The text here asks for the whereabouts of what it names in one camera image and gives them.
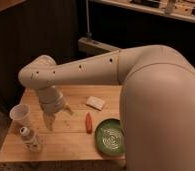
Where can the wooden table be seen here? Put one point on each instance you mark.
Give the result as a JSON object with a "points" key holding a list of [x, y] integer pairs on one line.
{"points": [[68, 140]]}

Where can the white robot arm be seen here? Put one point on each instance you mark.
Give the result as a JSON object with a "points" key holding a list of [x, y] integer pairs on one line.
{"points": [[157, 100]]}

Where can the white sponge block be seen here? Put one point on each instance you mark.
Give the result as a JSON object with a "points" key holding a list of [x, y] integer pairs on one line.
{"points": [[95, 102]]}

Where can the green round plate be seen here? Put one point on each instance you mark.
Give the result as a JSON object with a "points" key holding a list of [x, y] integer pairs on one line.
{"points": [[109, 138]]}

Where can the clear plastic bottle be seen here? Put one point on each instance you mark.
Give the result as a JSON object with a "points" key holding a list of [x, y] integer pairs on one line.
{"points": [[30, 139]]}

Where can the clear plastic cup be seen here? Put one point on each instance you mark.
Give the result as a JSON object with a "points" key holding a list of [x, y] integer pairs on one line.
{"points": [[21, 114]]}

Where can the grey metal beam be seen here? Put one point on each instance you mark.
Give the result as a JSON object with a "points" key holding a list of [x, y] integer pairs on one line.
{"points": [[93, 47]]}

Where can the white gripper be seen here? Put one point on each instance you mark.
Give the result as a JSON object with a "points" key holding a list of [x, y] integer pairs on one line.
{"points": [[51, 101]]}

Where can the background shelf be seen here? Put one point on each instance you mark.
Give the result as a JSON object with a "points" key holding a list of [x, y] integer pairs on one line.
{"points": [[183, 10]]}

